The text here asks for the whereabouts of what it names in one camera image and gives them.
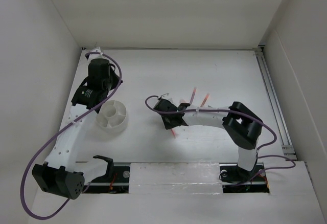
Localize purple marker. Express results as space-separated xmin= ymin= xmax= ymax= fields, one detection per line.
xmin=190 ymin=87 xmax=197 ymax=104

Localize brown orange marker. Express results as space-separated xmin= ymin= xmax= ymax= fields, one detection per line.
xmin=200 ymin=93 xmax=209 ymax=107

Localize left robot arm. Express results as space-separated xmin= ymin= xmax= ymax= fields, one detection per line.
xmin=32 ymin=47 xmax=122 ymax=199

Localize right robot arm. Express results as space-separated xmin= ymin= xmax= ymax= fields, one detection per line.
xmin=153 ymin=98 xmax=262 ymax=184

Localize white divided round container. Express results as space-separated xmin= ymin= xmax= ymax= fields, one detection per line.
xmin=96 ymin=100 xmax=128 ymax=134

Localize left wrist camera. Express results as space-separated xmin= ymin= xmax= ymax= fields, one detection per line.
xmin=85 ymin=47 xmax=103 ymax=62

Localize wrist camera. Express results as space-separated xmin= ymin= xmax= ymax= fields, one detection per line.
xmin=158 ymin=93 xmax=170 ymax=100
xmin=85 ymin=47 xmax=103 ymax=62

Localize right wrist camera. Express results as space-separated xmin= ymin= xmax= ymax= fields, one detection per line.
xmin=158 ymin=93 xmax=170 ymax=100

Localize aluminium rail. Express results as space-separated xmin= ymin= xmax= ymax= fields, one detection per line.
xmin=253 ymin=45 xmax=297 ymax=161

